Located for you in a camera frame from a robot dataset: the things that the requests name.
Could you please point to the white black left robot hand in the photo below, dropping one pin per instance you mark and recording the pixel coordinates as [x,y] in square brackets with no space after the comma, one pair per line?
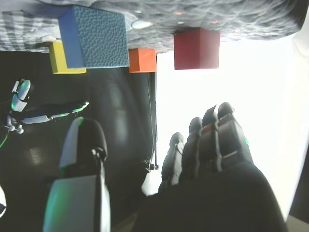
[217,205]

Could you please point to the yellow cube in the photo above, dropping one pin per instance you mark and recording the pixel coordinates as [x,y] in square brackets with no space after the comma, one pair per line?
[58,60]

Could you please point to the blue foam cube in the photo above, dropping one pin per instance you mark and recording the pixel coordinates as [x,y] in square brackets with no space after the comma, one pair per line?
[103,38]

